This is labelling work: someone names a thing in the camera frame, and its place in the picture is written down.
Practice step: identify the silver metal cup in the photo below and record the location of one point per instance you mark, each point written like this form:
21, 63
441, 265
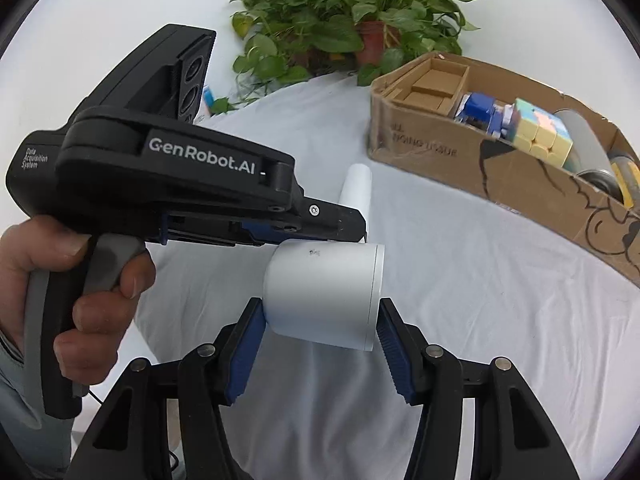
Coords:
585, 140

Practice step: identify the brown cardboard box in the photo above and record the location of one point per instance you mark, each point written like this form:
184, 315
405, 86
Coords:
450, 150

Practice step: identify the glass cup with orange label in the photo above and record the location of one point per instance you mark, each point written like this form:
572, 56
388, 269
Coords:
629, 180

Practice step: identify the green potted plant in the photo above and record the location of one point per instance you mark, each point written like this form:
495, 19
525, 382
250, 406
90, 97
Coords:
320, 25

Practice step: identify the blue and white toy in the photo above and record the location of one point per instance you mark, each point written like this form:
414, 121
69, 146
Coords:
480, 107

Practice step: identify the white tube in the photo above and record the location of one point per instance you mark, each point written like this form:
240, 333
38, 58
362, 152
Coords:
356, 185

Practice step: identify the pastel puzzle cube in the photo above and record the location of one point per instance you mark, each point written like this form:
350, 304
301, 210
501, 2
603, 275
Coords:
542, 130

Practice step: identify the white tablecloth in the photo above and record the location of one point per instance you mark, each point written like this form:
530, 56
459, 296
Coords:
475, 310

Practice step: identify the person's left hand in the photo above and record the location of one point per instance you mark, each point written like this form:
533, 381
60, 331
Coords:
30, 250

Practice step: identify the small white blue bottle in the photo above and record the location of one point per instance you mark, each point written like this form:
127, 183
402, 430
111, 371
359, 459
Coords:
207, 100

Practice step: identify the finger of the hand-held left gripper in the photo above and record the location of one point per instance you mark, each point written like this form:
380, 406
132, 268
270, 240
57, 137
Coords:
335, 222

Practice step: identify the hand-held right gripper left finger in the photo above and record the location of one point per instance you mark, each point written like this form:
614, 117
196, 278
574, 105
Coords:
245, 350

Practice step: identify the white cylinder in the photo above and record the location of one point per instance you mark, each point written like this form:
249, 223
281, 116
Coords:
320, 295

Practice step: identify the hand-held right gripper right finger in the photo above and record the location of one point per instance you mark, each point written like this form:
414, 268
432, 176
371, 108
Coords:
395, 355

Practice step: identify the person's left forearm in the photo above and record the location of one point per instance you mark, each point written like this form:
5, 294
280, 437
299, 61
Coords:
25, 410

